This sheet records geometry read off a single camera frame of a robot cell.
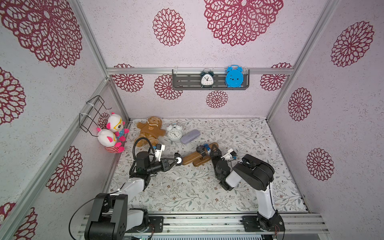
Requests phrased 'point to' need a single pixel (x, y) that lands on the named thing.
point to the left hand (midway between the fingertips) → (177, 161)
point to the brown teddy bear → (150, 130)
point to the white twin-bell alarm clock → (174, 131)
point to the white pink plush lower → (107, 138)
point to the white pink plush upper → (115, 124)
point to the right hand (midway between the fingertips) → (211, 144)
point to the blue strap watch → (208, 148)
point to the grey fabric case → (189, 136)
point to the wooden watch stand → (197, 159)
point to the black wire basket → (89, 118)
